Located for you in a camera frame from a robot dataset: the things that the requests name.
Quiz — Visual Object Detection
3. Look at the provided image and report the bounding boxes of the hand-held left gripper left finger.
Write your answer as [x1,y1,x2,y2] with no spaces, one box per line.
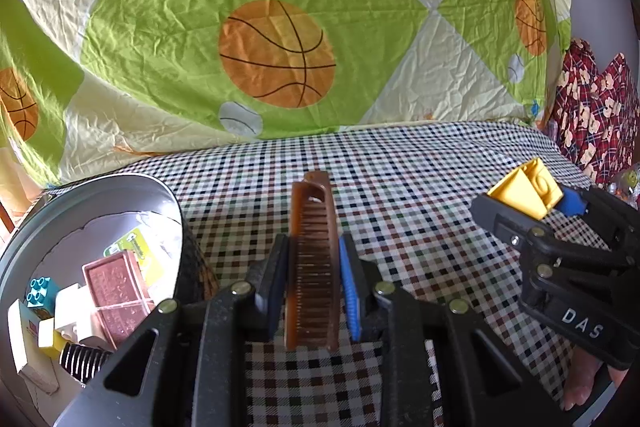
[52,234,291,427]

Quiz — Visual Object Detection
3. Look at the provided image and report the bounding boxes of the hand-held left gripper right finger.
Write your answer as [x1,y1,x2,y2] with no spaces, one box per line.
[339,233,571,427]

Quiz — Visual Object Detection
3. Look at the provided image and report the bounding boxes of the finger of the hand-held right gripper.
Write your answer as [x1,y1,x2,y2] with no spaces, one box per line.
[470,193,548,250]
[552,187,628,230]

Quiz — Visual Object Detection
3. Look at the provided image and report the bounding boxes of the yellow rounded toy brick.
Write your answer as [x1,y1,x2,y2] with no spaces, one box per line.
[487,158,564,221]

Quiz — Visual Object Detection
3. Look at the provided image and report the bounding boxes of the brown comb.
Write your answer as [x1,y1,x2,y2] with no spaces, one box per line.
[284,172,346,352]

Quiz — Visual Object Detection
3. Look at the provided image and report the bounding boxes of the round black metal tin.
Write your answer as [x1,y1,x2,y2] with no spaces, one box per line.
[0,174,218,427]

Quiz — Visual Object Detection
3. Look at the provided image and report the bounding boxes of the green label plastic pack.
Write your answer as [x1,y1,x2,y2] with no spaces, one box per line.
[103,227,166,288]

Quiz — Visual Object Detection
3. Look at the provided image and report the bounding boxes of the brown chocolate-like block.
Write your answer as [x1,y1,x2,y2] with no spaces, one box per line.
[81,249,156,350]

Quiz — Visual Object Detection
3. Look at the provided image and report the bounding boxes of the white sun print block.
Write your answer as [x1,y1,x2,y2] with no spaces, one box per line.
[54,283,96,343]

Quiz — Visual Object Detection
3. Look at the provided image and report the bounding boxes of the yellow cube block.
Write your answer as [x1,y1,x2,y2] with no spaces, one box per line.
[37,317,68,360]

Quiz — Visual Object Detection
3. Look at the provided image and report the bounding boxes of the blue toy brick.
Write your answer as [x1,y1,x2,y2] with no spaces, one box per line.
[26,277,61,309]

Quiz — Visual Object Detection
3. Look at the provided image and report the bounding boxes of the long white glitter box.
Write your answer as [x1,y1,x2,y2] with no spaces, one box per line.
[7,299,58,395]

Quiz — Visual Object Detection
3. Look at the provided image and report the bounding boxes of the person's right hand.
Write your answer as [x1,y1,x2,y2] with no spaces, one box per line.
[560,349,628,412]

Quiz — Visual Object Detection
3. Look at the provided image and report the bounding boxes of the clear plastic bag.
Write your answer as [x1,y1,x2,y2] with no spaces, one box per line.
[607,164,640,210]

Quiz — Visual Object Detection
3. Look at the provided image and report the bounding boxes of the red bear print cloth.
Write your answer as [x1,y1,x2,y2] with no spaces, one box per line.
[547,38,640,195]

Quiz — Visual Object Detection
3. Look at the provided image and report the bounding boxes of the checkered tablecloth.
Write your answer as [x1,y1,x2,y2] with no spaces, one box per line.
[45,119,621,427]

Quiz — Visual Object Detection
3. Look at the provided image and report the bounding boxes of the basketball print green blanket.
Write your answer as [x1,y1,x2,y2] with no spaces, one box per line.
[0,0,573,188]

